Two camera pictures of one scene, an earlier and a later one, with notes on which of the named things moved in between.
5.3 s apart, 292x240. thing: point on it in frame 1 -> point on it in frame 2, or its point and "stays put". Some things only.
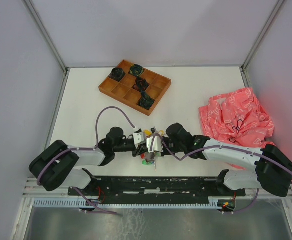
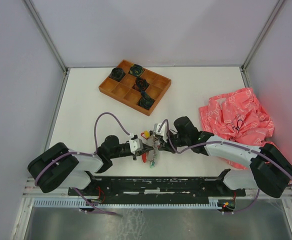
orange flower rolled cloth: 141,84 stays put
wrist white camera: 157,145 -> 163,132
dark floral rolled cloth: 117,74 stays put
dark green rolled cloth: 136,70 stays put
